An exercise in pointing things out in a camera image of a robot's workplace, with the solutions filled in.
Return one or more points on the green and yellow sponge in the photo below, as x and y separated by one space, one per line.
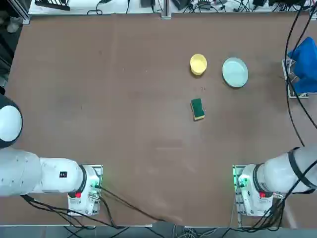
198 109

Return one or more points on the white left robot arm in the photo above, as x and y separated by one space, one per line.
24 173

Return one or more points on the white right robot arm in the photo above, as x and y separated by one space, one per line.
272 173

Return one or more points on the small yellow dish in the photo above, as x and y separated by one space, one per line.
198 64

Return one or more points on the pale green plate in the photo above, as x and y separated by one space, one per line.
234 72

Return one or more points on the black orange power strip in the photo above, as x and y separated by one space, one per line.
205 3

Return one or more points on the blue cloth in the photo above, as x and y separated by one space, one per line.
305 64

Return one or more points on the aluminium corner profile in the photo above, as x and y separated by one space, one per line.
19 12
313 12

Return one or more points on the aluminium post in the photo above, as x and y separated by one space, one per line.
166 10

